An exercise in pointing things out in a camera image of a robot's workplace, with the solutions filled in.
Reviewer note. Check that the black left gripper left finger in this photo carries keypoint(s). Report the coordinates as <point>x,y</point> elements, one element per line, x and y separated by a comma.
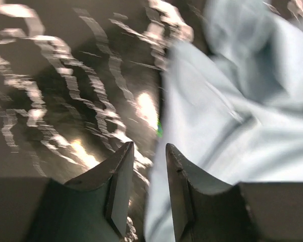
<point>90,207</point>

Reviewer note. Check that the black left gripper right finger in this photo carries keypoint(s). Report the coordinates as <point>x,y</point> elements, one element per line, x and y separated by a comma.
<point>205,208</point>

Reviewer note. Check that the light blue t shirt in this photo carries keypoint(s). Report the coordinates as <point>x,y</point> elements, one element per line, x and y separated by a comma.
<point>237,113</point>

